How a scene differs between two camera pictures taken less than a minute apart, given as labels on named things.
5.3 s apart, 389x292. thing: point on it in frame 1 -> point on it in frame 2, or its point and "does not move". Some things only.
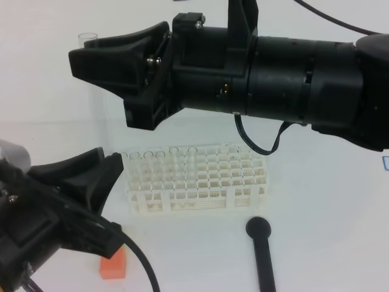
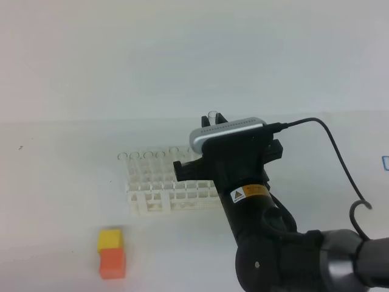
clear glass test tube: x=174 y=159 does not move
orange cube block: x=115 y=267 does not move
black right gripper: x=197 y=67 -> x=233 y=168
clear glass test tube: x=99 y=100 -> x=211 y=117
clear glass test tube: x=134 y=162 does not move
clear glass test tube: x=160 y=162 does not move
